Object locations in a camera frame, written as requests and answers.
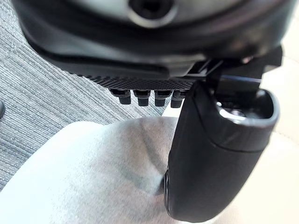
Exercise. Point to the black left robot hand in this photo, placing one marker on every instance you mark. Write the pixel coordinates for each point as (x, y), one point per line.
(149, 46)

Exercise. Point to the light grey cushion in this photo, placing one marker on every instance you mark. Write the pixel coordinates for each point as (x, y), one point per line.
(81, 175)

